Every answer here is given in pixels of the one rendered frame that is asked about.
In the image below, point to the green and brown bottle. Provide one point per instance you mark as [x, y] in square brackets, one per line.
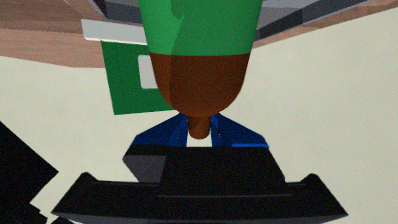
[200, 51]

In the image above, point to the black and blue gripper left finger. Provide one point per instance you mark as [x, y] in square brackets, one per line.
[166, 133]

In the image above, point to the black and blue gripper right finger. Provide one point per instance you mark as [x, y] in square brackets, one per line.
[233, 134]

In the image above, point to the green bottle crate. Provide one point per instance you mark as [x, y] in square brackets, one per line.
[130, 74]

